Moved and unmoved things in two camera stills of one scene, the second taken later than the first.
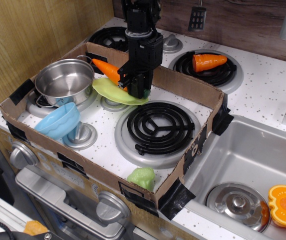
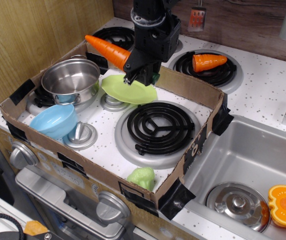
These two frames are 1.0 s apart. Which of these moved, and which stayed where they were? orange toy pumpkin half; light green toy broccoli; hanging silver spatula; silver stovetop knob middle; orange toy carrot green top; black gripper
Moved: orange toy carrot green top; black gripper
Stayed: orange toy pumpkin half; hanging silver spatula; light green toy broccoli; silver stovetop knob middle
